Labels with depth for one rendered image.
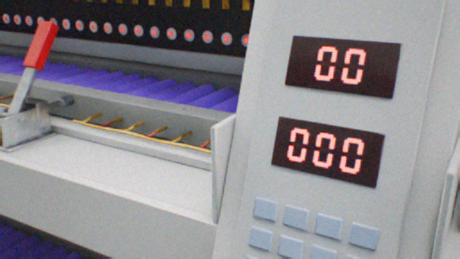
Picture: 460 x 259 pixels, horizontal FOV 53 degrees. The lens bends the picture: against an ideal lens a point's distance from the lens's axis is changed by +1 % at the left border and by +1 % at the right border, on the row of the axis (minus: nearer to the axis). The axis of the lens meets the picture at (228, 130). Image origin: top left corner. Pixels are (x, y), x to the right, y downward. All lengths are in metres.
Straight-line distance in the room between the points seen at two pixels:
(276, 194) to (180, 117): 0.13
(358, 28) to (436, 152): 0.06
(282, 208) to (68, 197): 0.14
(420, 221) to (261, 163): 0.07
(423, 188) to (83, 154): 0.21
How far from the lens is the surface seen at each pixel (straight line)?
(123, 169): 0.29
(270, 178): 0.21
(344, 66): 0.20
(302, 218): 0.20
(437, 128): 0.20
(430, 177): 0.20
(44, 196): 0.31
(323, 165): 0.20
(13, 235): 0.56
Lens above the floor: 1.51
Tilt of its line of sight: 3 degrees down
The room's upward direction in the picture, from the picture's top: 9 degrees clockwise
